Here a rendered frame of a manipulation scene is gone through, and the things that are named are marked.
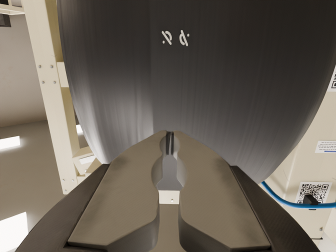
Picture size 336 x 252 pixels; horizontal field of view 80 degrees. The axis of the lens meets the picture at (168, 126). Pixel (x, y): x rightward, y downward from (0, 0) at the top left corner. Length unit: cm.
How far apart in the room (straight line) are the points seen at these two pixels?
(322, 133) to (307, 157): 6
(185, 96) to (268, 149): 12
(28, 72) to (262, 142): 824
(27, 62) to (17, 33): 85
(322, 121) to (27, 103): 835
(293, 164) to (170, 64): 43
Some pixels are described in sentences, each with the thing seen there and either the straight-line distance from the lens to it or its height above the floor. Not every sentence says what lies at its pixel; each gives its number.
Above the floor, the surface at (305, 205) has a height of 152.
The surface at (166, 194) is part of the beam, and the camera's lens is 87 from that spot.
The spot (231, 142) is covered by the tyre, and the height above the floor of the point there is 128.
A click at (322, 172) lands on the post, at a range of 60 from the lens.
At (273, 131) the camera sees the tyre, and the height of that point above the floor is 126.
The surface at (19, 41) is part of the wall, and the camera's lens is 832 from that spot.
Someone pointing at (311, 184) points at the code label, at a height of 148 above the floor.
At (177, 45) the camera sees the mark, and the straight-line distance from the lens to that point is 19.
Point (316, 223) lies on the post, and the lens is 70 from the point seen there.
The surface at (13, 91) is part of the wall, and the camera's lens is 842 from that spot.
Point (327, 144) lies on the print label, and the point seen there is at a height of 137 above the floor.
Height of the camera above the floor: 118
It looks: 21 degrees up
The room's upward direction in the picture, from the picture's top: 179 degrees counter-clockwise
